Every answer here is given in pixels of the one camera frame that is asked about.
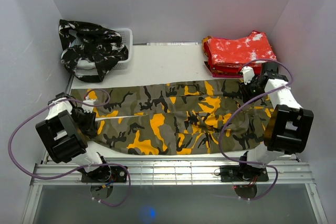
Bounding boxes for orange green camouflage trousers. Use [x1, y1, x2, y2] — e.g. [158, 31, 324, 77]
[71, 79, 274, 155]

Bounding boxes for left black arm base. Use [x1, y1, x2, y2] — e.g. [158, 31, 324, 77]
[80, 166, 128, 183]

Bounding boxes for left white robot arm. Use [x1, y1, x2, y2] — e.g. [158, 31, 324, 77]
[36, 93, 112, 182]

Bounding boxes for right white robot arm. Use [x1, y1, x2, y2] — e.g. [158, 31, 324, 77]
[237, 62, 314, 180]

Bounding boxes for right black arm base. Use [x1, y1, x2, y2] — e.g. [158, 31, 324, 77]
[219, 164, 269, 182]

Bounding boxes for red folded trousers stack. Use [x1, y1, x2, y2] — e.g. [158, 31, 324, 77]
[202, 44, 265, 76]

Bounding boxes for black white camouflage trousers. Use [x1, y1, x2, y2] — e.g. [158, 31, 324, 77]
[58, 19, 129, 83]

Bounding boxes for white plastic basket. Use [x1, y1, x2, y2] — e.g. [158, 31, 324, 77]
[61, 27, 133, 71]

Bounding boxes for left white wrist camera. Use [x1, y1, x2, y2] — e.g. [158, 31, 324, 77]
[81, 99, 96, 113]

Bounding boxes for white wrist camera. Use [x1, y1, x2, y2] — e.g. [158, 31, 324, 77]
[81, 99, 96, 113]
[241, 67, 255, 85]

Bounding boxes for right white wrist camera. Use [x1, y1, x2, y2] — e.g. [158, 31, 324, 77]
[241, 67, 255, 85]

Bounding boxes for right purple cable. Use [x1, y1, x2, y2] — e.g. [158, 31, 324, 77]
[218, 58, 294, 200]

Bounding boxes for purple cable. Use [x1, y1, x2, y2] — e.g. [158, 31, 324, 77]
[7, 88, 131, 207]
[218, 58, 294, 200]

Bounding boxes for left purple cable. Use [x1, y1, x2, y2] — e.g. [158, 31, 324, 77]
[7, 88, 131, 207]

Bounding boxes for aluminium rail frame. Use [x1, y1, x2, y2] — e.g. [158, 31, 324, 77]
[30, 158, 315, 186]

